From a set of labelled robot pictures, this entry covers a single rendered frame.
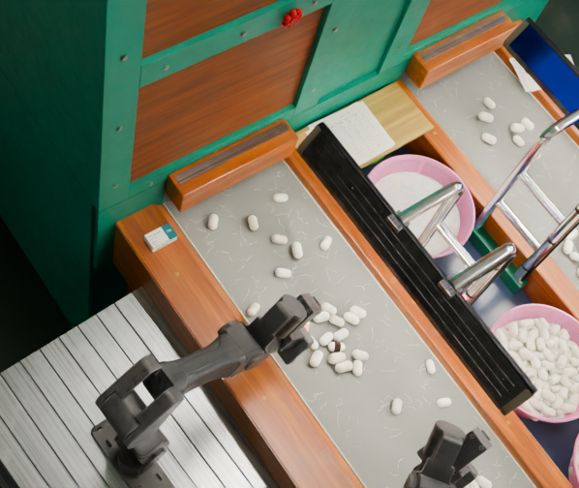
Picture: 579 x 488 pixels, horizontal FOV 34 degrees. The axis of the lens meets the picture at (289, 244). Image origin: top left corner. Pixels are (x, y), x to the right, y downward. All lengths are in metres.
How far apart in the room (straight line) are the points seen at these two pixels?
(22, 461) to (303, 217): 0.77
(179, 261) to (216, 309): 0.13
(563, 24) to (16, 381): 2.57
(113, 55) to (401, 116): 0.93
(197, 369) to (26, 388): 0.51
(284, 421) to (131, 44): 0.79
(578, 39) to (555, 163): 1.45
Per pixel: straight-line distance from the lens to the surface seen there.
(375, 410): 1.95
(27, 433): 1.93
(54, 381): 1.96
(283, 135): 2.05
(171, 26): 1.57
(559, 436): 2.16
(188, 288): 1.94
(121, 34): 1.49
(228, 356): 1.60
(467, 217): 2.20
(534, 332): 2.14
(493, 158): 2.33
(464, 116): 2.37
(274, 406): 1.88
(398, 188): 2.21
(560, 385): 2.14
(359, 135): 2.19
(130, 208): 1.99
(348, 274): 2.05
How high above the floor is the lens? 2.52
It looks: 60 degrees down
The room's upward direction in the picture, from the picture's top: 23 degrees clockwise
